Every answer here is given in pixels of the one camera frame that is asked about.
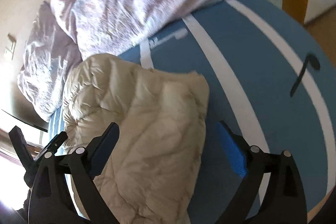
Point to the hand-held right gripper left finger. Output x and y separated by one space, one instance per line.
105 150

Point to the blue white striped bed sheet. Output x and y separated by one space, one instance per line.
249 56

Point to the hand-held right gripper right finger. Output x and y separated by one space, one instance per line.
233 150

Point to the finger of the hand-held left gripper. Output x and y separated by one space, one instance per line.
21 145
56 142

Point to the pale pink crumpled duvet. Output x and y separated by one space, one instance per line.
118 3

